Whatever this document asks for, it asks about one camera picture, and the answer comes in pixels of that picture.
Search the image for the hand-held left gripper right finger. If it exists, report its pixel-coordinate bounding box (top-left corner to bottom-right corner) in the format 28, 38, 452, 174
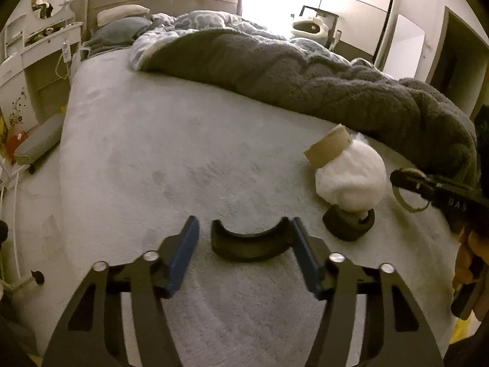
290, 217, 444, 367

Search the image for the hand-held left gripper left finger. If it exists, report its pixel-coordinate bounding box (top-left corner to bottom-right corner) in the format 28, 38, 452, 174
42, 215, 200, 367

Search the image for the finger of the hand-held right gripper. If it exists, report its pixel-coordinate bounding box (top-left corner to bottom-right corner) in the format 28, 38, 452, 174
390, 168, 438, 199

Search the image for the black tape roll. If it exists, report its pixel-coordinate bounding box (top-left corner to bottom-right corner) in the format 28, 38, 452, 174
323, 204, 376, 242

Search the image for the white tissue ball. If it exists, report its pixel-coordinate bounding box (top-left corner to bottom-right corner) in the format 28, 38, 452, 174
315, 139, 387, 213

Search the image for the black curved plastic piece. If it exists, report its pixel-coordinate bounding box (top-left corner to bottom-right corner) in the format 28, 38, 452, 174
211, 217, 293, 262

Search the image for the person's right hand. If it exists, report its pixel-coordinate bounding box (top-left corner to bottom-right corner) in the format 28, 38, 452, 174
452, 231, 489, 292

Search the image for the bed with gray plush sheet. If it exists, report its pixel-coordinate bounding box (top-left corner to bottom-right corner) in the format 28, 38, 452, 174
17, 27, 474, 367

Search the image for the white leaning panel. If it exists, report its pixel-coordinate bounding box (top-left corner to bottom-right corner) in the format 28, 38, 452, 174
382, 13, 426, 83

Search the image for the dark gray fleece blanket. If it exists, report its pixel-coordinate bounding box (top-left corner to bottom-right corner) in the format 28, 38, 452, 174
139, 28, 480, 192

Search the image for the white clothes rack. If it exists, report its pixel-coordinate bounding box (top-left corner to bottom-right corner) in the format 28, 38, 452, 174
0, 157, 44, 299

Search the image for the white cat bed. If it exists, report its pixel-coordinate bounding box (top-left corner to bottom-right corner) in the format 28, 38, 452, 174
291, 17, 330, 39

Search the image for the red floor item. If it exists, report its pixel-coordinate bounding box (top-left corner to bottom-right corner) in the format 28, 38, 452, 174
4, 132, 29, 157

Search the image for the gray green pillow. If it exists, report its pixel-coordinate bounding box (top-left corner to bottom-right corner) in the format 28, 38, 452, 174
82, 17, 153, 52

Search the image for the blue patterned duvet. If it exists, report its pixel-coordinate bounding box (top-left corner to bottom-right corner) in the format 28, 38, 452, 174
128, 9, 383, 71

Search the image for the white dressing table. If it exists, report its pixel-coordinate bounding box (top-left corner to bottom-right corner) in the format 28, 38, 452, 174
0, 0, 85, 131

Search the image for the cream pillow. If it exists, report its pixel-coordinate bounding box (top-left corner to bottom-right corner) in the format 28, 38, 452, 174
96, 5, 150, 27

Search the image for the brown door frame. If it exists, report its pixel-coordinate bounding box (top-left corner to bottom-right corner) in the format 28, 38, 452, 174
426, 6, 489, 123

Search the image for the white wardrobe with dark frame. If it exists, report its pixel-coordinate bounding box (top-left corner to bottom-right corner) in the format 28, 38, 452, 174
286, 0, 402, 71

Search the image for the white charger with cable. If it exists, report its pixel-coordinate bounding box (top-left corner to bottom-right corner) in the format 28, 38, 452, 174
55, 40, 75, 81

